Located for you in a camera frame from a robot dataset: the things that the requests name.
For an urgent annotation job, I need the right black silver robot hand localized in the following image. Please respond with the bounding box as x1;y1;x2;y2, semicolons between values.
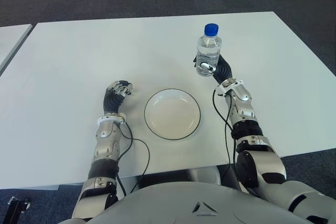
193;53;234;84

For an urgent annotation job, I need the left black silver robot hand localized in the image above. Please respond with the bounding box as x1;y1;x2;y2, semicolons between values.
102;79;133;116

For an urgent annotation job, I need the clear water bottle blue cap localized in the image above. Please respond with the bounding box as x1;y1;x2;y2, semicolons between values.
196;23;223;77

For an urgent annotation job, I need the white plate black rim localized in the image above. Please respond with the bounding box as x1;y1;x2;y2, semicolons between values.
143;88;202;141

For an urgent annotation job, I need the white robot pelvis cover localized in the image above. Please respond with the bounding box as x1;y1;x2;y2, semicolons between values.
187;166;221;187

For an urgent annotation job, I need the white neighbouring table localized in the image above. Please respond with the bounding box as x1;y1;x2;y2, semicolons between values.
0;24;34;77

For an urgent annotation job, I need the grey robot torso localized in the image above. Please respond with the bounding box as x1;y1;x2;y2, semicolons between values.
62;182;302;224

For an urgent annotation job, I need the black stand foot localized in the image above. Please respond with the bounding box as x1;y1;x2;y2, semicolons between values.
6;196;31;224

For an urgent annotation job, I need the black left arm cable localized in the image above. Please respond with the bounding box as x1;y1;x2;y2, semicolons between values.
115;121;152;196

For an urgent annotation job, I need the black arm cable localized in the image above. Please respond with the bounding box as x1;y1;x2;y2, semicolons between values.
115;121;152;196
212;89;238;183

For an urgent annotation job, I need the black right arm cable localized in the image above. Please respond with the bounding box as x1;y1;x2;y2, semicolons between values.
212;89;238;183

